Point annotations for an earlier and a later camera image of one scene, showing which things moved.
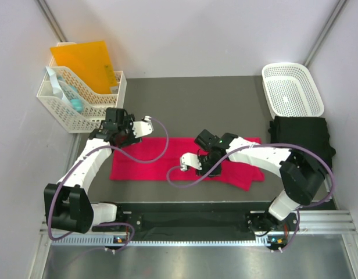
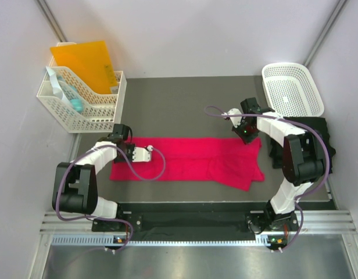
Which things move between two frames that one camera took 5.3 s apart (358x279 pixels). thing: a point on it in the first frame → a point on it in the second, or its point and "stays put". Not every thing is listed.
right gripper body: x=208 y=161 → x=247 y=134
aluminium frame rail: x=339 y=223 stays put
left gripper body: x=128 y=137 → x=128 y=151
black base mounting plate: x=205 y=217 stays put
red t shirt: x=239 y=172 stays put
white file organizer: x=77 y=104 stays put
